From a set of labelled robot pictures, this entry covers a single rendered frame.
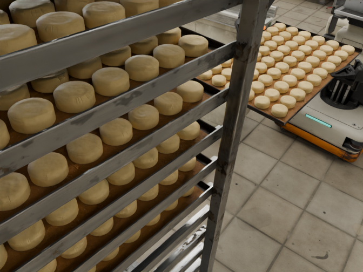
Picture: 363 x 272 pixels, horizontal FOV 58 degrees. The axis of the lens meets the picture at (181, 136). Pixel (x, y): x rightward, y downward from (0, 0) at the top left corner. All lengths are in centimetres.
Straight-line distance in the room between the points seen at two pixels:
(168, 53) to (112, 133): 15
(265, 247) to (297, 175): 63
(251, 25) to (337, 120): 193
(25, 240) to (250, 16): 46
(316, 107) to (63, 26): 223
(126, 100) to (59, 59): 11
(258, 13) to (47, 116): 33
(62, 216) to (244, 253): 142
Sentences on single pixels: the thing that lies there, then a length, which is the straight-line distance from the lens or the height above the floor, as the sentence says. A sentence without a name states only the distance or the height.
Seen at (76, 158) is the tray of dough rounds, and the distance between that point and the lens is 48.
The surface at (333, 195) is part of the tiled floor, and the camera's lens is 229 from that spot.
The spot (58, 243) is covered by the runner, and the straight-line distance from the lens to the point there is 50.
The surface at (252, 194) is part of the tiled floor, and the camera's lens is 211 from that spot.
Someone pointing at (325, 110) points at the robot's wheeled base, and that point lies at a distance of 249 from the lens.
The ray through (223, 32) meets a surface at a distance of 206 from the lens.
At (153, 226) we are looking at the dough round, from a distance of 74.
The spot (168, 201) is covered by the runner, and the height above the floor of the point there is 105.
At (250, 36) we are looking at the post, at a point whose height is 135.
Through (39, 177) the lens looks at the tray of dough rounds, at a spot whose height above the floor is 124.
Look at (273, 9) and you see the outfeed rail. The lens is 223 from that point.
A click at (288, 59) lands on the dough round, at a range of 136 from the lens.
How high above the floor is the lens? 156
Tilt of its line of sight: 40 degrees down
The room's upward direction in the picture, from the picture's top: 3 degrees clockwise
